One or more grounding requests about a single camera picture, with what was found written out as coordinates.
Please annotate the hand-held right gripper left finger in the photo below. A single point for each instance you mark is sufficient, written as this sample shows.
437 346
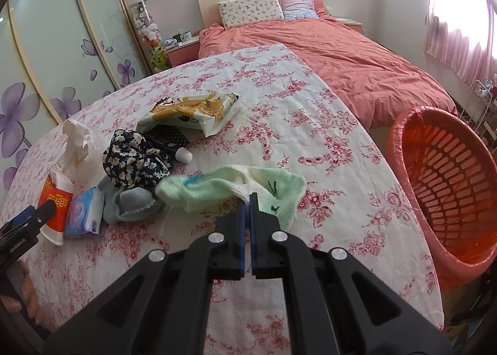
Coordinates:
242 231

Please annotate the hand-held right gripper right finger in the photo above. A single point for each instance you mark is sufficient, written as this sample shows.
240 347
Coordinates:
253 231

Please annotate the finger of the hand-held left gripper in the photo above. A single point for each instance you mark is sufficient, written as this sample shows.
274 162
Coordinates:
44 209

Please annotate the red and white packet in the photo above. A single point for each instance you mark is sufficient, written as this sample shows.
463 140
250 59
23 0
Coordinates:
58 200

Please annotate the light green sock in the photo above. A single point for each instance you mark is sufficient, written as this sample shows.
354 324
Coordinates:
279 184

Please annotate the yellow snack bag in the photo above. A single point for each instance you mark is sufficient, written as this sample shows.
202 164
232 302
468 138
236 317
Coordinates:
186 110

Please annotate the orange plastic basket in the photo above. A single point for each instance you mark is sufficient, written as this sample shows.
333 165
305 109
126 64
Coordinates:
446 184

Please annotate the person's left hand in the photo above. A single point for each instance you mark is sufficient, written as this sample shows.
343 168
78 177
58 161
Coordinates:
31 285

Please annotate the blue tissue pack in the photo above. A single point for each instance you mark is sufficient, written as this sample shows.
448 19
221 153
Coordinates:
83 211

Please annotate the crumpled white tissue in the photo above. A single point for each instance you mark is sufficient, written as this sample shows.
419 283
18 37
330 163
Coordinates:
77 141

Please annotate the grey blue sock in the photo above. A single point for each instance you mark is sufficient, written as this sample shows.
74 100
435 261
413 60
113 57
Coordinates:
132 203

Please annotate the dark tube with white cap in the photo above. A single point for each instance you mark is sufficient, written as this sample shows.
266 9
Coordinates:
184 155

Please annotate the dark floral cloth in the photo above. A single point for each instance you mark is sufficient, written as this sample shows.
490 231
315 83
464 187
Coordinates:
128 157

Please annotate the black mesh pouch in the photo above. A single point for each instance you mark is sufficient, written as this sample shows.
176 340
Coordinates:
171 137

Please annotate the red floral tablecloth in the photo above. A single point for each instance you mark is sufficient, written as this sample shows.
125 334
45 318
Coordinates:
291 106

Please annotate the flower print sliding wardrobe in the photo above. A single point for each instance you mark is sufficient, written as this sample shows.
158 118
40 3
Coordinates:
39 48

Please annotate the pink nightstand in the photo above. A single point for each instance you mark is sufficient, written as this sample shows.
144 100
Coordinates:
182 52
349 21

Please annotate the green and yellow plush toy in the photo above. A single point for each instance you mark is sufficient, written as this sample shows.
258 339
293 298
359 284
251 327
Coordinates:
159 56

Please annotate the bed with pink cover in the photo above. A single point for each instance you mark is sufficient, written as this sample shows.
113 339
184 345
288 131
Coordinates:
349 60

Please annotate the white and green mug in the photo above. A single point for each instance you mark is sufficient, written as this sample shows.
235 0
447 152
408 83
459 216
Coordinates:
185 34

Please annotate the clear case of plush toys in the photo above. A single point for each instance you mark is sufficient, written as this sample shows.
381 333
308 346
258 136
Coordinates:
149 25

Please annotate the floral print pillow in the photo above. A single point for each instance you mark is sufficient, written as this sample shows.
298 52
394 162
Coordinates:
252 9

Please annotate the pink striped pillow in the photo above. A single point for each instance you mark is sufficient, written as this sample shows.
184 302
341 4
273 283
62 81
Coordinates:
297 6

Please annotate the pink curtain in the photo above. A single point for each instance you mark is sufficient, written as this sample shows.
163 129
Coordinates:
458 29

